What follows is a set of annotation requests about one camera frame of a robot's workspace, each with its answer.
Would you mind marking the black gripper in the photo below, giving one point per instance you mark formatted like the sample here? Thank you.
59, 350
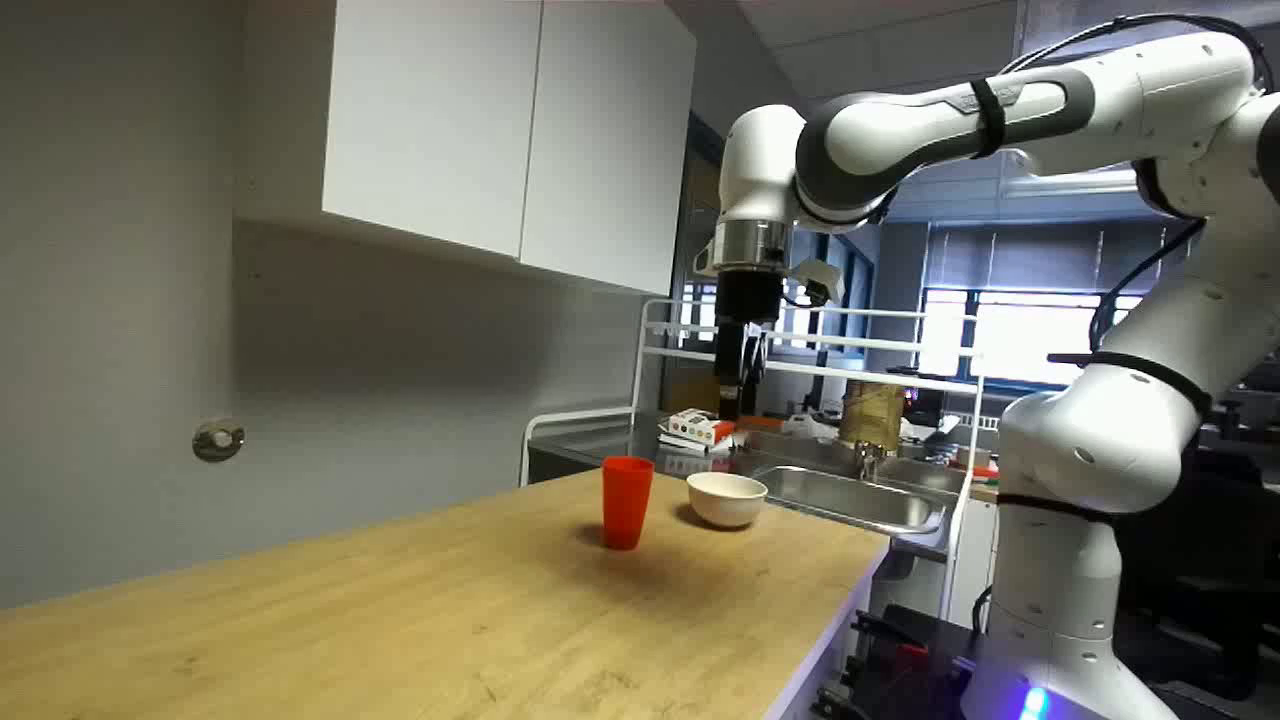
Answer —
751, 306

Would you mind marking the red plastic cup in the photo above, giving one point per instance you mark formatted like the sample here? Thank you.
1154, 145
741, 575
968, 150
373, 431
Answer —
624, 505

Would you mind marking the black robot base clamp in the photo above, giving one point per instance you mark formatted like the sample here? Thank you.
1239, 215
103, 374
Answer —
903, 662

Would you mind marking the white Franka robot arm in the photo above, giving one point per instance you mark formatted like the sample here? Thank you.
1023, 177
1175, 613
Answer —
1133, 424

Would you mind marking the white ceramic bowl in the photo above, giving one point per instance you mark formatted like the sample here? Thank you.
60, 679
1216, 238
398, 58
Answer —
727, 502

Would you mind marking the red and white box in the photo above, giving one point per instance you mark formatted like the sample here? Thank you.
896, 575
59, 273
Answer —
695, 431

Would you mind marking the brown paper bag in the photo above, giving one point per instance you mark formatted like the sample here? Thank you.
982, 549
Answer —
873, 419

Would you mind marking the stainless steel sink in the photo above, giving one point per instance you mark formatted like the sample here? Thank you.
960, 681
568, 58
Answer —
855, 496

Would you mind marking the grey window blind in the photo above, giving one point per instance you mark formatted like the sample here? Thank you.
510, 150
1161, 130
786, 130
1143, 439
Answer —
1015, 266

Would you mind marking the white wall cabinet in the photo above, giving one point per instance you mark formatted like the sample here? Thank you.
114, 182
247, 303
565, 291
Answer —
465, 122

